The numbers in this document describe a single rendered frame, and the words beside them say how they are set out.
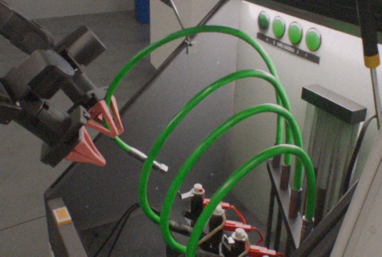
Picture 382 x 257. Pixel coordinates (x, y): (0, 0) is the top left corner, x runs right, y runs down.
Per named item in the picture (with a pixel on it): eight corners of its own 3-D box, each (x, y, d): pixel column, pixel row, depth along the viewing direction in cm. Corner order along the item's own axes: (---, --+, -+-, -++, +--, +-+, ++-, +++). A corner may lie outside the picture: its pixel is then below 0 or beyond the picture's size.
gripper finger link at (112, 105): (136, 120, 99) (107, 87, 99) (123, 128, 92) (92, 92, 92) (114, 140, 101) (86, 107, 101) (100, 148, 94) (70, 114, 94)
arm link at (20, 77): (-47, 77, 69) (-23, 119, 66) (3, 23, 67) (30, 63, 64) (13, 94, 80) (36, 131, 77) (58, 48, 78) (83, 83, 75)
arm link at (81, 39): (29, 40, 99) (19, 40, 91) (70, 5, 99) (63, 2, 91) (69, 82, 102) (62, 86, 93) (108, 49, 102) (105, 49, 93)
